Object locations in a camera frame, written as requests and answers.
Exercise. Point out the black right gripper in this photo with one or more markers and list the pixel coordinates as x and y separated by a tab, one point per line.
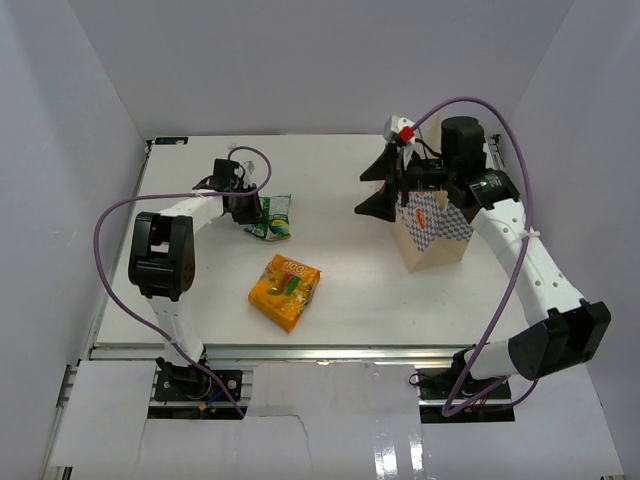
382	203

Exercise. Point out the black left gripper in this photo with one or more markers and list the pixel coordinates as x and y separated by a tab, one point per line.
253	215

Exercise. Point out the green snack bag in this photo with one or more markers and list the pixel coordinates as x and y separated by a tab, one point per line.
276	223

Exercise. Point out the orange gummy candy bag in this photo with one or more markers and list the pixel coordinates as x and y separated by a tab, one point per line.
284	290

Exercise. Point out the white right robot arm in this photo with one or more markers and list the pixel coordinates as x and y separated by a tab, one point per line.
473	186

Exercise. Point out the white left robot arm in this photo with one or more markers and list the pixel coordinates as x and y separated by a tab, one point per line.
162	261

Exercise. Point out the black XDOF label plate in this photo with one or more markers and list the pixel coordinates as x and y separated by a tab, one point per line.
172	141

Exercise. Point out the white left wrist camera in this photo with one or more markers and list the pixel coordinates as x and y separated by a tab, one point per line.
248	170

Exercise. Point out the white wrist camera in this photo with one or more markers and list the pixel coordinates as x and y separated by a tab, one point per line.
399	132
248	170

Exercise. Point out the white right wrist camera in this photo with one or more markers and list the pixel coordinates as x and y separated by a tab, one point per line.
399	132

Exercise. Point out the checkered paper bag blue handles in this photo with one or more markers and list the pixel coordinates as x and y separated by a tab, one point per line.
429	230

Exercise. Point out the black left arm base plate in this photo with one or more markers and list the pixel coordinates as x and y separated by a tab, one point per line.
203	399

